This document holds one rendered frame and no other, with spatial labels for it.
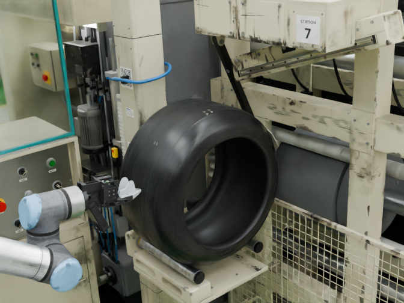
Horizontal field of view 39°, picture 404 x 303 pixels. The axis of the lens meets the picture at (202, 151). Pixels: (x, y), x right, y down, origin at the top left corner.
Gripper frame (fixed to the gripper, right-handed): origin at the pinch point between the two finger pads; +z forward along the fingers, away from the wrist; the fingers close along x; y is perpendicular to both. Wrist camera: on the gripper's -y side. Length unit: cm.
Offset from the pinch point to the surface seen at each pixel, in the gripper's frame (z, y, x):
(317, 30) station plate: 40, 52, -33
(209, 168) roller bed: 63, -14, 38
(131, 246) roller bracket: 12.8, -31.8, 23.5
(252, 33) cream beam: 41, 48, -6
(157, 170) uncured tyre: 3.7, 8.5, -5.8
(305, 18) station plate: 40, 55, -28
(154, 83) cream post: 24.2, 28.3, 26.0
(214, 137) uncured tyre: 21.5, 17.4, -11.4
